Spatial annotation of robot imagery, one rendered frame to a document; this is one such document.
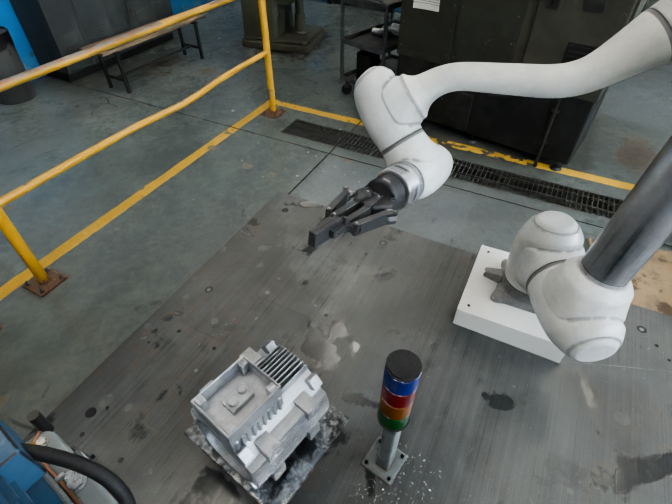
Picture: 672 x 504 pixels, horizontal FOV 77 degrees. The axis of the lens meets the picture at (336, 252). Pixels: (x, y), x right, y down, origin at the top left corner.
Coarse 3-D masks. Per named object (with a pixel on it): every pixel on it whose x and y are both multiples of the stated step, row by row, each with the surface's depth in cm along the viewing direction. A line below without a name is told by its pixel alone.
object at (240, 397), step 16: (240, 368) 79; (256, 368) 78; (224, 384) 79; (240, 384) 76; (256, 384) 79; (272, 384) 75; (192, 400) 73; (208, 400) 76; (224, 400) 75; (240, 400) 75; (256, 400) 76; (272, 400) 75; (208, 416) 71; (224, 416) 74; (240, 416) 74; (256, 416) 73; (224, 432) 69; (240, 432) 71; (256, 432) 75; (240, 448) 73
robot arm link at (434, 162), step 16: (400, 144) 88; (416, 144) 88; (432, 144) 91; (400, 160) 89; (416, 160) 88; (432, 160) 89; (448, 160) 93; (432, 176) 88; (448, 176) 95; (432, 192) 92
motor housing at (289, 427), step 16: (272, 352) 85; (288, 352) 85; (272, 368) 82; (288, 368) 82; (304, 368) 83; (288, 384) 81; (304, 384) 83; (288, 400) 80; (320, 400) 84; (192, 416) 84; (272, 416) 78; (288, 416) 79; (304, 416) 81; (320, 416) 86; (208, 432) 86; (272, 432) 77; (288, 432) 78; (304, 432) 82; (224, 448) 87; (256, 448) 76; (288, 448) 80; (240, 464) 85; (256, 464) 75; (272, 464) 77; (256, 480) 75
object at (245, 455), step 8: (264, 344) 89; (272, 344) 88; (312, 376) 82; (312, 384) 82; (320, 384) 83; (192, 408) 79; (248, 448) 73; (240, 456) 72; (248, 456) 73; (256, 488) 81
